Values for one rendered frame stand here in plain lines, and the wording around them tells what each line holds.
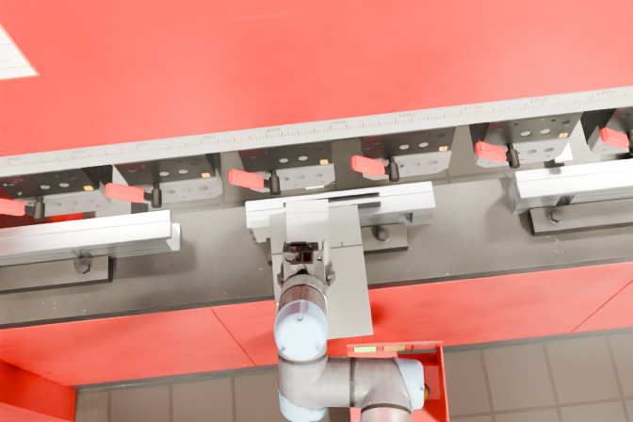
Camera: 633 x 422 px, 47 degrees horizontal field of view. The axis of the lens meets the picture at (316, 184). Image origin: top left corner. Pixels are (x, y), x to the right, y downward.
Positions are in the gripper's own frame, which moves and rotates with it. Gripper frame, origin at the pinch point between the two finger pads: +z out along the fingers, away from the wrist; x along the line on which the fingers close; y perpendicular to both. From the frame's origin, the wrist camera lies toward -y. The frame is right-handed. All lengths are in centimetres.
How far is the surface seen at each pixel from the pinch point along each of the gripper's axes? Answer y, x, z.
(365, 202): 7.4, -11.8, 11.9
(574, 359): -67, -78, 78
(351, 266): -2.8, -8.5, 3.5
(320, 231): 3.1, -2.6, 8.1
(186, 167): 22.9, 18.1, -14.2
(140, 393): -73, 60, 77
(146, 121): 32.9, 20.7, -26.3
